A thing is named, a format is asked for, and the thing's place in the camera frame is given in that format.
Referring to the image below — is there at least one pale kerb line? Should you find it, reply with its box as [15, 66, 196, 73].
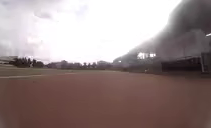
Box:
[0, 72, 74, 80]

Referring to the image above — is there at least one large dark building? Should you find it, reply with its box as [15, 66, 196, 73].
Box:
[112, 0, 211, 78]

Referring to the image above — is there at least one reddish brown paved ground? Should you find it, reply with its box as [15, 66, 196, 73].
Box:
[0, 69, 211, 128]

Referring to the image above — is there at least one row of trees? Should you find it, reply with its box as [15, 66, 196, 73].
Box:
[9, 57, 115, 70]

